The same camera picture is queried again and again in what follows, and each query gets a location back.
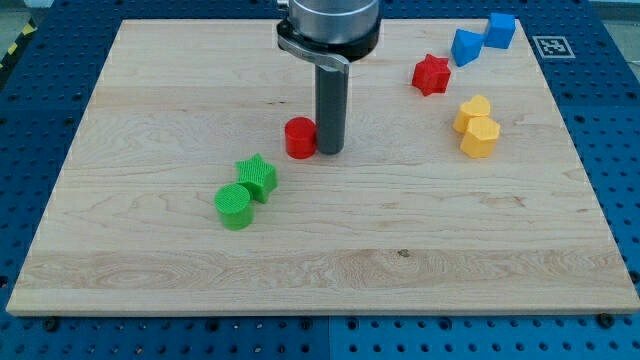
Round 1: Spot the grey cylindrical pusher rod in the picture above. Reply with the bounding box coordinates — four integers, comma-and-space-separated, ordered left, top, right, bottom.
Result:
315, 66, 348, 155

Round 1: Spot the red cylinder block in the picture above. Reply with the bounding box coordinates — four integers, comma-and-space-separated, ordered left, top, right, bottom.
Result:
284, 117, 316, 159

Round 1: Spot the red star block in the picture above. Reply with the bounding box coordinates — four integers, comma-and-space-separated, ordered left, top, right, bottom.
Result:
411, 54, 451, 96

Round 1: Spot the green star block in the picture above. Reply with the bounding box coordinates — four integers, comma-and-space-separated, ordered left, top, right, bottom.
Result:
235, 153, 278, 203

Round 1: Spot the blue triangular block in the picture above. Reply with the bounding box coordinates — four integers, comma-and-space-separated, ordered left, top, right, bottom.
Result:
451, 29, 484, 67

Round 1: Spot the yellow heart block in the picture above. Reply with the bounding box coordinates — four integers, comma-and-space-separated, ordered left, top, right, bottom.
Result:
453, 95, 491, 133

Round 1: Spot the green cylinder block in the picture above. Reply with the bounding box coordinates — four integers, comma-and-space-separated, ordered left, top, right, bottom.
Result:
214, 184, 254, 230

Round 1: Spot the yellow pentagon block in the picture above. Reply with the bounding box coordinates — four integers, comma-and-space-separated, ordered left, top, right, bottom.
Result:
460, 117, 501, 158

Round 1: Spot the light wooden board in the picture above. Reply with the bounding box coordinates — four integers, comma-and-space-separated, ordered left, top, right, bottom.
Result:
7, 19, 639, 317

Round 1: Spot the blue cube block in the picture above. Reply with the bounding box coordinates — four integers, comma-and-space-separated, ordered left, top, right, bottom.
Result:
484, 13, 516, 49

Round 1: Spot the black white fiducial marker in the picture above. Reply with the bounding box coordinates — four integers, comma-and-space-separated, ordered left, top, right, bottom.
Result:
532, 35, 575, 59

